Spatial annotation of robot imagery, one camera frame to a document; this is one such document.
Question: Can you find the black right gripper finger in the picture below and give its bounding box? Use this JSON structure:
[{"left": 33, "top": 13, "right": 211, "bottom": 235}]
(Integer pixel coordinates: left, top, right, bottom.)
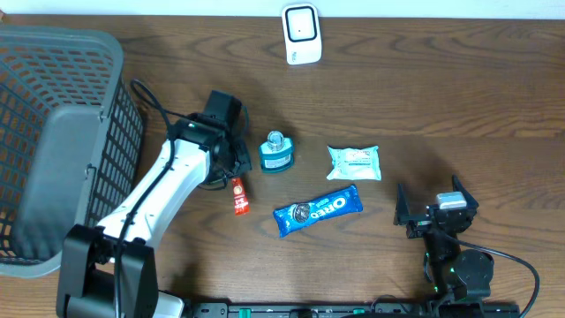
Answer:
[
  {"left": 394, "top": 184, "right": 410, "bottom": 225},
  {"left": 451, "top": 175, "right": 478, "bottom": 209}
]

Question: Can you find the red Nescafe coffee stick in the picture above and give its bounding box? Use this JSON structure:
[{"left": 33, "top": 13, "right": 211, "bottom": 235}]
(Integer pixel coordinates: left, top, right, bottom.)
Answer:
[{"left": 231, "top": 178, "right": 250, "bottom": 216}]

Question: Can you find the teal lidded small jar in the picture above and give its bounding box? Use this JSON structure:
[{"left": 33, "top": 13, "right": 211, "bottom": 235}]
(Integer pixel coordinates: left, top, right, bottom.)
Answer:
[{"left": 259, "top": 131, "right": 294, "bottom": 173}]

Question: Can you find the mint green wipes packet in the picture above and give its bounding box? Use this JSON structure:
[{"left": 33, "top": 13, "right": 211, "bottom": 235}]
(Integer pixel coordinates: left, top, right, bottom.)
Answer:
[{"left": 327, "top": 146, "right": 381, "bottom": 181}]

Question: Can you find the blue Oreo cookie pack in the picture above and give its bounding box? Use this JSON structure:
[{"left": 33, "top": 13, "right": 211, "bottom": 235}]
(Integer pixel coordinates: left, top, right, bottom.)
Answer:
[{"left": 273, "top": 185, "right": 364, "bottom": 238}]

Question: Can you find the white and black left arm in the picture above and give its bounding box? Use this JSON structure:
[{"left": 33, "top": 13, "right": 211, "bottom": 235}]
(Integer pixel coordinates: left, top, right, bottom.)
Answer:
[{"left": 56, "top": 79, "right": 252, "bottom": 318}]

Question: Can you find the white barcode scanner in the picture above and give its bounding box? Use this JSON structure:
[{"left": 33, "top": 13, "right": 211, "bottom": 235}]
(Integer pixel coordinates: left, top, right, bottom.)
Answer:
[{"left": 282, "top": 4, "right": 322, "bottom": 65}]

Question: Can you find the grey plastic shopping basket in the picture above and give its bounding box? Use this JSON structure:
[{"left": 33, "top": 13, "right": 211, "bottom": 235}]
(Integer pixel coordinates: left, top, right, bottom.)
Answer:
[{"left": 1, "top": 25, "right": 143, "bottom": 278}]

